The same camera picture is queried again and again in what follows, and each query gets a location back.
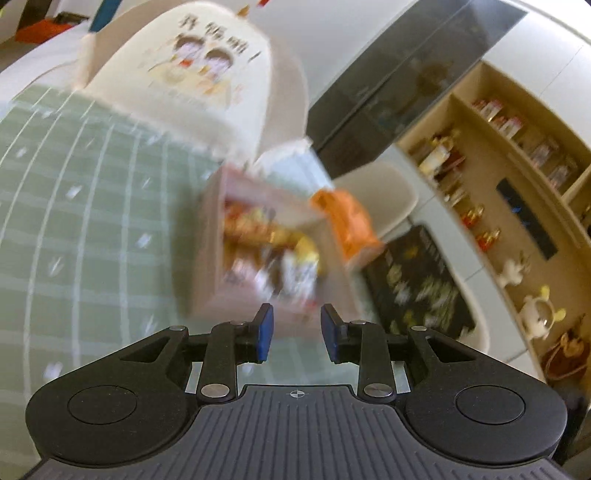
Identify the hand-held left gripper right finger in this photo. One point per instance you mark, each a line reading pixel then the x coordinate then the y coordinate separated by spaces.
pixel 329 334

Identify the orange cardboard box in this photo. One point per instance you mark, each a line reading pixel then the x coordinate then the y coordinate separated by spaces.
pixel 351 221

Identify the pink cardboard box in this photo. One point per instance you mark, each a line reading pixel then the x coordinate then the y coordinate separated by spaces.
pixel 207 286

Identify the green grid tablecloth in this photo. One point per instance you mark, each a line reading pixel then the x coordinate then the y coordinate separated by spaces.
pixel 92 207

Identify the white yellow figurine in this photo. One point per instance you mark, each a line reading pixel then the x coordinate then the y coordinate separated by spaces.
pixel 538 316

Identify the dark glass cabinet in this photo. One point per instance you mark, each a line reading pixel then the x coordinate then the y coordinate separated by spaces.
pixel 392 78

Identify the red gold figurine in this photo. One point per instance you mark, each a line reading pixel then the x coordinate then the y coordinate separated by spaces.
pixel 488 238
pixel 472 217

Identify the cream cartoon printed cushion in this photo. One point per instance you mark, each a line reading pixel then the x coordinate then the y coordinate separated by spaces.
pixel 194 92

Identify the brown bag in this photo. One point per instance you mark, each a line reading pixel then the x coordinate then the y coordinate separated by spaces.
pixel 568 355

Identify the white vase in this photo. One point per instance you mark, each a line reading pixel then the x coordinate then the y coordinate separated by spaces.
pixel 512 273

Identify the black plaque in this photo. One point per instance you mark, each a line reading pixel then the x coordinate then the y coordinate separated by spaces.
pixel 526 217

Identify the gold ornaments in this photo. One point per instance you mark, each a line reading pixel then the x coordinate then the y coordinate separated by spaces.
pixel 438 157

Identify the wooden shelf unit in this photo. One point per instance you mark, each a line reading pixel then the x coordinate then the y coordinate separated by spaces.
pixel 508 152

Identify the blue tumbler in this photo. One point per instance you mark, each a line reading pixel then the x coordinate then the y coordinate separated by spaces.
pixel 104 11

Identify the row of red jars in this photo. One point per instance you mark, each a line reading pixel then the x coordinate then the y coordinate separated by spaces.
pixel 531 143

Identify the black gift box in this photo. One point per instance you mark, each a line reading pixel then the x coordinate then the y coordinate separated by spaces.
pixel 415 277

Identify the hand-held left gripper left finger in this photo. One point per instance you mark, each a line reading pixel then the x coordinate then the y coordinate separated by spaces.
pixel 264 332

